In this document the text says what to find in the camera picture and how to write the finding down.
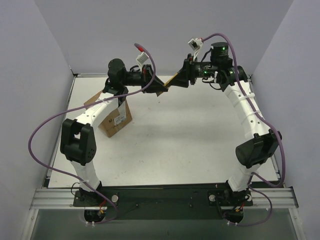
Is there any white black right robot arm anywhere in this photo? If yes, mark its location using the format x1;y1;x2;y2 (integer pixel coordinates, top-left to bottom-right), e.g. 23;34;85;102
165;40;282;193

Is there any aluminium table edge rail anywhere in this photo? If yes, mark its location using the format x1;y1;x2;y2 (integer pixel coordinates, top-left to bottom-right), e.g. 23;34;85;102
240;78;286;188

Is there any aluminium front frame rail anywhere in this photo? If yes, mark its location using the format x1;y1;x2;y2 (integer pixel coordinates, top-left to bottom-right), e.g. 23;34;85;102
30;188;299;210

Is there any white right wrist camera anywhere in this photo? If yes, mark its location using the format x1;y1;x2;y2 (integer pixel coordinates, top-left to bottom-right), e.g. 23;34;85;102
188;38;203;60

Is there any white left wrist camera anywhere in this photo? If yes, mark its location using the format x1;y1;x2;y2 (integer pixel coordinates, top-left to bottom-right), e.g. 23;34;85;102
136;51;149;66

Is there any brown cardboard express box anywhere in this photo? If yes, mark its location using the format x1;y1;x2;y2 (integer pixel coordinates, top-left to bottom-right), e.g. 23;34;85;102
77;91;133;138

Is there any yellow utility knife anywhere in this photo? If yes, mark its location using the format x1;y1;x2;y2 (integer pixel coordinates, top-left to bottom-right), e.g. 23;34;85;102
156;72;179;97

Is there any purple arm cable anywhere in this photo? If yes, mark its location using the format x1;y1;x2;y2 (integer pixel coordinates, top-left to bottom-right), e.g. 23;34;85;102
199;32;287;227
27;42;157;224

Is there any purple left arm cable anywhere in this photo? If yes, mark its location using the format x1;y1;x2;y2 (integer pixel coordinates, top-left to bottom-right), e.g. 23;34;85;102
27;42;157;224

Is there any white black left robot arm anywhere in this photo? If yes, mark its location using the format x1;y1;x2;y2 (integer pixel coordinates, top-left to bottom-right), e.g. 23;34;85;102
60;53;168;206

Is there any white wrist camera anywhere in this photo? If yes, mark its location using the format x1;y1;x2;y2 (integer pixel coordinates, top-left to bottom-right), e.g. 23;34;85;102
188;38;203;60
136;51;149;66

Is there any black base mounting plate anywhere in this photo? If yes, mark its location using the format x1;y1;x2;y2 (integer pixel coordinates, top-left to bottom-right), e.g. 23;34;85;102
73;183;253;222

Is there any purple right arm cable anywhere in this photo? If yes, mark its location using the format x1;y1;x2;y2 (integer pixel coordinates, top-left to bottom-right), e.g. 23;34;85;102
199;32;287;227

